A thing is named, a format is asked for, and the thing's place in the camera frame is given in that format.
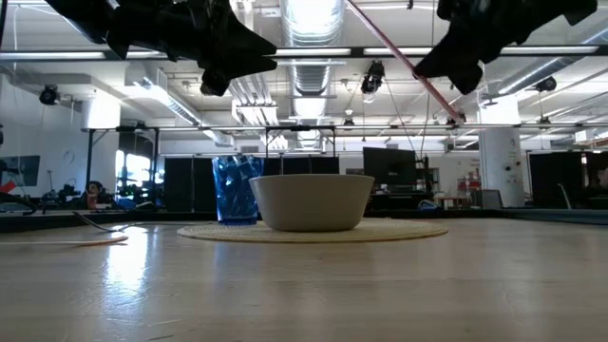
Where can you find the black monitor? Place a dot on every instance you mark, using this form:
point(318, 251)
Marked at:
point(389, 168)

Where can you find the black partition panels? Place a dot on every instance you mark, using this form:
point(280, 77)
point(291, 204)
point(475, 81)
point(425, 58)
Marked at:
point(185, 185)
point(551, 180)

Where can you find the dark wall picture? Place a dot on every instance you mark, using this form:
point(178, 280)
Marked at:
point(21, 171)

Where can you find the black background metal frame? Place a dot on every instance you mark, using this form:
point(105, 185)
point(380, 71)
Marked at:
point(294, 127)

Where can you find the red straw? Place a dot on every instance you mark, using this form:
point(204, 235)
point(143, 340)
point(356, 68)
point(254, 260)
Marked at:
point(380, 33)

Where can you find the silver ceiling duct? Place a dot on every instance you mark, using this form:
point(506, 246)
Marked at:
point(311, 76)

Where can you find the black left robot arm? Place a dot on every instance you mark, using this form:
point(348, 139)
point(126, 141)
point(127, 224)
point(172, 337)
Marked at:
point(81, 16)

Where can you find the white round pillar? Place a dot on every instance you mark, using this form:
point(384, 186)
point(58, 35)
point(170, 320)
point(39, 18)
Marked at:
point(501, 166)

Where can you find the white bowl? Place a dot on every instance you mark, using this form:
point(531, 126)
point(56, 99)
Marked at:
point(311, 204)

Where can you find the person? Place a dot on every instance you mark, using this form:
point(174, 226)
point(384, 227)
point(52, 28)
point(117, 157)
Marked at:
point(95, 190)

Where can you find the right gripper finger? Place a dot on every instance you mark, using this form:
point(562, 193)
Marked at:
point(456, 54)
point(465, 81)

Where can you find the blue patterned cup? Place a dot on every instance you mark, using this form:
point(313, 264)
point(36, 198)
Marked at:
point(233, 190)

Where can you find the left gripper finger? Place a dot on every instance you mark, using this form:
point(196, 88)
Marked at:
point(237, 50)
point(216, 83)

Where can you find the black hanging camera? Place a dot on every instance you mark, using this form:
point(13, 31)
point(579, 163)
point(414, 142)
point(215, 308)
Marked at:
point(49, 95)
point(373, 78)
point(451, 121)
point(546, 84)

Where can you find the round woven straw placemat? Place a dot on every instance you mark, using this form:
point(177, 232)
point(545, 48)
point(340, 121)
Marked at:
point(380, 232)

